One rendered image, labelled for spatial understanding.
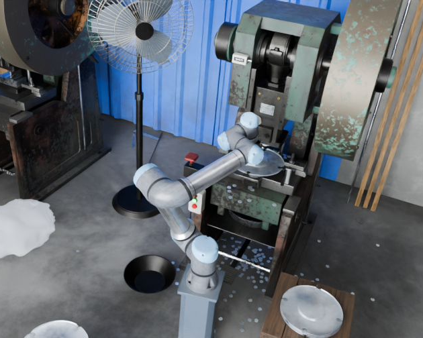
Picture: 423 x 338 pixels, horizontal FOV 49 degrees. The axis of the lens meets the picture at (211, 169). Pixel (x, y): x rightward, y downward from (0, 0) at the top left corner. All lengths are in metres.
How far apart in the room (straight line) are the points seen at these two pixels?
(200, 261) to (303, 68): 0.98
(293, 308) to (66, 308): 1.22
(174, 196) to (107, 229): 1.47
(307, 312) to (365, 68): 1.12
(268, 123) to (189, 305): 0.97
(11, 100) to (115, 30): 0.96
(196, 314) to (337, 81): 1.22
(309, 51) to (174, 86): 2.01
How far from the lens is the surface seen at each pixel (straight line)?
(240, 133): 1.94
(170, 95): 4.02
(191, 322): 2.31
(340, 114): 1.91
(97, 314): 2.67
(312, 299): 2.33
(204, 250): 2.02
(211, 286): 2.15
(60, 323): 2.26
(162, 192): 1.73
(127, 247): 3.01
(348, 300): 2.42
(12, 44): 2.69
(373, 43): 1.87
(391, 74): 2.22
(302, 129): 2.62
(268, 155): 2.51
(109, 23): 2.64
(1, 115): 3.25
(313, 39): 2.16
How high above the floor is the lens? 2.06
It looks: 33 degrees down
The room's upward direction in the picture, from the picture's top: 6 degrees clockwise
